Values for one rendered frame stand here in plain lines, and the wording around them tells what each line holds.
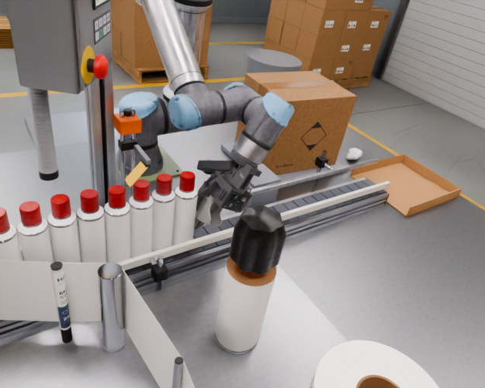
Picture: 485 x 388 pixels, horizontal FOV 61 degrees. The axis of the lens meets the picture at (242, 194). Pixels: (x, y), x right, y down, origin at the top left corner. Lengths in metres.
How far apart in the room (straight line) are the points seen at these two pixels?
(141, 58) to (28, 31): 3.64
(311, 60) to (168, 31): 3.68
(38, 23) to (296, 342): 0.71
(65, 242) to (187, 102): 0.37
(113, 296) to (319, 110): 0.91
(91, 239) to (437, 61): 5.03
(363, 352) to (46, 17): 0.69
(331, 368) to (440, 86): 5.00
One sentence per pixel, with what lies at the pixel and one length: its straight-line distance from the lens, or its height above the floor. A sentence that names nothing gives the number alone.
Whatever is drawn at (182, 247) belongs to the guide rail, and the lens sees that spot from 0.96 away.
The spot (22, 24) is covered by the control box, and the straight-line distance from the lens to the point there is 0.72.
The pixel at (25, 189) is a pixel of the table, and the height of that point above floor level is 0.83.
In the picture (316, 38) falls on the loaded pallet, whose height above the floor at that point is 0.62.
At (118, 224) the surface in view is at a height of 1.02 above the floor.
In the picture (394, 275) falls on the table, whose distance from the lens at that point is 1.19.
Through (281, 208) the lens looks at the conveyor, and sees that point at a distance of 1.19.
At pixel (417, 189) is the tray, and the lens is 1.62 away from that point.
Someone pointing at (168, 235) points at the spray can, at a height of 0.94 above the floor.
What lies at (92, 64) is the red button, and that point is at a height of 1.33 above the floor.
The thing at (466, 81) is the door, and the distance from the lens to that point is 5.37.
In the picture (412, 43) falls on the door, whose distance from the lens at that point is 5.74.
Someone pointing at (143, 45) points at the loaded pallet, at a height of 0.36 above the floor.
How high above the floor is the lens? 1.56
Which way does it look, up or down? 34 degrees down
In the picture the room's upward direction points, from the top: 10 degrees clockwise
